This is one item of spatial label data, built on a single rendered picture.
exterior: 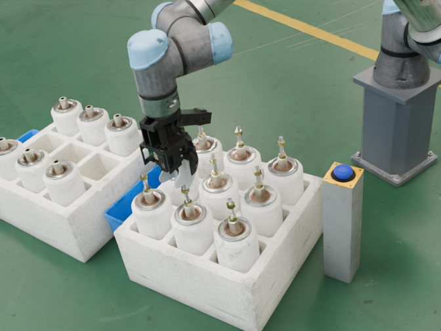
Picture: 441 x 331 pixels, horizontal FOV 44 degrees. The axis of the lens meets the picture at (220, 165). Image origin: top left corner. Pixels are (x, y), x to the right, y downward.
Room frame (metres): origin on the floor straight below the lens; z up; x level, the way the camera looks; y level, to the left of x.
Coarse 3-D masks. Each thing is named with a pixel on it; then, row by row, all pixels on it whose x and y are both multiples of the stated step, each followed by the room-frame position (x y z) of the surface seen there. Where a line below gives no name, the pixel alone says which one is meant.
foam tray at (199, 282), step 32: (320, 192) 1.04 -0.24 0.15; (128, 224) 1.01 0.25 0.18; (288, 224) 0.92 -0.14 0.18; (320, 224) 1.04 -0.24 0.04; (128, 256) 0.97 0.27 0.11; (160, 256) 0.90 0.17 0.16; (192, 256) 0.87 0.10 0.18; (288, 256) 0.89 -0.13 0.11; (160, 288) 0.92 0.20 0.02; (192, 288) 0.86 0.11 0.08; (224, 288) 0.80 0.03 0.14; (256, 288) 0.77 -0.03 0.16; (224, 320) 0.81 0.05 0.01; (256, 320) 0.76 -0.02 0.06
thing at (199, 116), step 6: (198, 108) 0.99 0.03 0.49; (186, 114) 0.93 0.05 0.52; (192, 114) 0.95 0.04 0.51; (198, 114) 0.96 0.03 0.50; (204, 114) 0.97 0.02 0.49; (210, 114) 0.98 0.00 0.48; (180, 120) 0.92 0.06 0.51; (186, 120) 0.93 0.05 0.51; (192, 120) 0.94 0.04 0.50; (198, 120) 0.95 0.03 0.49; (204, 120) 0.97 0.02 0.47; (210, 120) 0.98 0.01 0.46
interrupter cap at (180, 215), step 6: (198, 204) 0.96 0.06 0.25; (180, 210) 0.95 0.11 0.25; (198, 210) 0.94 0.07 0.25; (204, 210) 0.94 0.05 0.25; (174, 216) 0.93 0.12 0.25; (180, 216) 0.93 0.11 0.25; (198, 216) 0.92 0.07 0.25; (204, 216) 0.91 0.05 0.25; (180, 222) 0.91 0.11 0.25; (186, 222) 0.91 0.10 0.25; (192, 222) 0.90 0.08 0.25; (198, 222) 0.90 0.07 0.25
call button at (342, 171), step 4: (340, 164) 0.93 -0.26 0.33; (344, 164) 0.93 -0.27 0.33; (336, 168) 0.92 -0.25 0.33; (340, 168) 0.91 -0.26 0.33; (344, 168) 0.91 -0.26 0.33; (348, 168) 0.91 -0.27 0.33; (336, 172) 0.90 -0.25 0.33; (340, 172) 0.90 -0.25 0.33; (344, 172) 0.90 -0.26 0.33; (348, 172) 0.90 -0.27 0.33; (340, 176) 0.89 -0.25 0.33; (344, 176) 0.89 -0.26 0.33; (348, 176) 0.89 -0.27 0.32
